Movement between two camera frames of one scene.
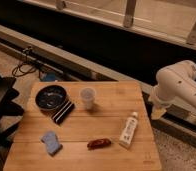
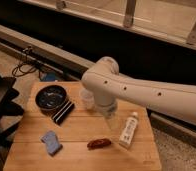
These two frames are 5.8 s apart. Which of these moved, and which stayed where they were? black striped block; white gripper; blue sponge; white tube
Moved: white gripper
Stayed: blue sponge; white tube; black striped block
